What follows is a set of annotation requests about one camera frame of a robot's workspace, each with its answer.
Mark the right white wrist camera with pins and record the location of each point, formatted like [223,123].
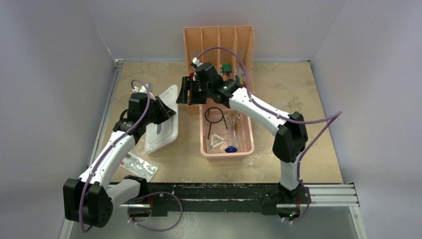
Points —
[195,63]

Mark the aluminium frame rail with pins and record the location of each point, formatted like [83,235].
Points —
[333,195]

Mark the pink plastic bin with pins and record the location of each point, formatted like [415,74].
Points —
[244,131]

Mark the orange plastic file organizer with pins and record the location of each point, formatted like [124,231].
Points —
[221,45]

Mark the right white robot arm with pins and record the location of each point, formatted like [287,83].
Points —
[289,131]

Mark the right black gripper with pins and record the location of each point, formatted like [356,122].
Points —
[189,83]

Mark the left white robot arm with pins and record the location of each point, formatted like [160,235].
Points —
[88,200]

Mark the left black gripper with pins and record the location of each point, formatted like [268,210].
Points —
[164,112]

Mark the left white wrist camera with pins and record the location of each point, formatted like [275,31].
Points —
[143,89]

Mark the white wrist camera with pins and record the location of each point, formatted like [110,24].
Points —
[195,63]
[143,89]

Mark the plastic packet with red label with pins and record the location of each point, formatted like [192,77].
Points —
[139,167]

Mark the green cube block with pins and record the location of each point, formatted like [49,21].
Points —
[226,68]

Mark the clay pipe triangle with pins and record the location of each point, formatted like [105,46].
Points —
[216,140]

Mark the colourful item packet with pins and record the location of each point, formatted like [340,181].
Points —
[240,75]

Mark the white plastic bin lid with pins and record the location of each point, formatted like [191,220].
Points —
[160,135]

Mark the metal crucible tongs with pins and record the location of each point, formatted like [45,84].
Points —
[233,121]

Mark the blue plastic clip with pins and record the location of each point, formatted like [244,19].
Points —
[231,149]

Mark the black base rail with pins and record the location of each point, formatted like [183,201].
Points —
[265,198]

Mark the black wire ring stand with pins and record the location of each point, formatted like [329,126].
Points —
[214,115]

